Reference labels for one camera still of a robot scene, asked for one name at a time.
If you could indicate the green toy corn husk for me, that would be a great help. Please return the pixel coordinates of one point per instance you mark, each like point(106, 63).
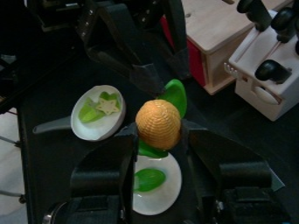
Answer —
point(175, 96)

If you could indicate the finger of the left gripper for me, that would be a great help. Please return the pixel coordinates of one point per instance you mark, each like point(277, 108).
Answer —
point(116, 46)
point(179, 52)

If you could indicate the yellow toy corn cob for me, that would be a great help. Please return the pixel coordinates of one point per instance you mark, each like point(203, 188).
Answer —
point(158, 125)

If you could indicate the white plate with green food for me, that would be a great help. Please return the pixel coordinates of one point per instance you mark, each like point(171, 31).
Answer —
point(98, 129)

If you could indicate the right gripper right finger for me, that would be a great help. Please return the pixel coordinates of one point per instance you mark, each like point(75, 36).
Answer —
point(234, 180)

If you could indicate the white round toy plate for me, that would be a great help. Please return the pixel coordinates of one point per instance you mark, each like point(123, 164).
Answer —
point(159, 201)

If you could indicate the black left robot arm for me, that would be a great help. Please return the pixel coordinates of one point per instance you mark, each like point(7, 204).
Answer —
point(58, 17)

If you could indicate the white toy knife block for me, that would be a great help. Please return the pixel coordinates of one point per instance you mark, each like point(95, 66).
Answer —
point(269, 105)

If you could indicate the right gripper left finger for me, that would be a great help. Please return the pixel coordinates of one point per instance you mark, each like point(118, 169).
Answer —
point(100, 180)

